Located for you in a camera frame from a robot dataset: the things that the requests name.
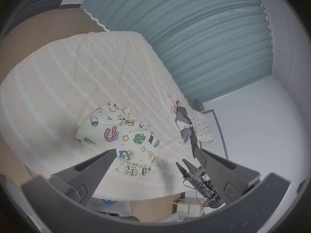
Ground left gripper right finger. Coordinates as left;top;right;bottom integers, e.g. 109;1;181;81
195;148;261;203

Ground pile of clothes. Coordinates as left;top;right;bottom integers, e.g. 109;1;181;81
175;106;195;144

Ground grey bedside table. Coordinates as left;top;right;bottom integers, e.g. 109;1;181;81
186;96;203;111

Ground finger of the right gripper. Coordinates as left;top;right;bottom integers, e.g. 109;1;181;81
182;158;196;173
175;162;187;177

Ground black garment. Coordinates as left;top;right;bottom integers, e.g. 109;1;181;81
191;128;201;158

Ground pink garment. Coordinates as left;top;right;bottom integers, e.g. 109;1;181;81
167;92;180;113

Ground white printed pyjama top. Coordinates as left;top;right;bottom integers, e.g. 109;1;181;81
74;102;161;179

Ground bed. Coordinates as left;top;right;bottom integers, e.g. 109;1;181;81
0;31;229;200

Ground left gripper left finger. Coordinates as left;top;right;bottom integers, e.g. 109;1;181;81
50;149;117;206

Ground white printed pillow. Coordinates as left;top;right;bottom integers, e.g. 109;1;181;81
193;111;215;143

